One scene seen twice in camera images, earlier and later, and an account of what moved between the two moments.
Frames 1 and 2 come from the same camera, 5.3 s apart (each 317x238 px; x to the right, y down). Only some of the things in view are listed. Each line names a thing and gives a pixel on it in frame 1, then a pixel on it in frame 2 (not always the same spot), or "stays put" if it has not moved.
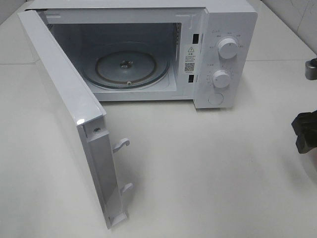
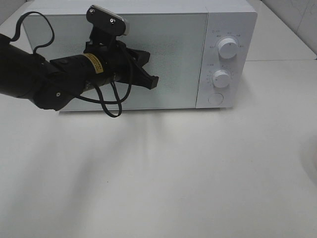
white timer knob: (221, 79) stays put
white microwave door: (100, 148) to (175, 42)
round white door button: (216, 99) stays put
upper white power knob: (228, 48) stays put
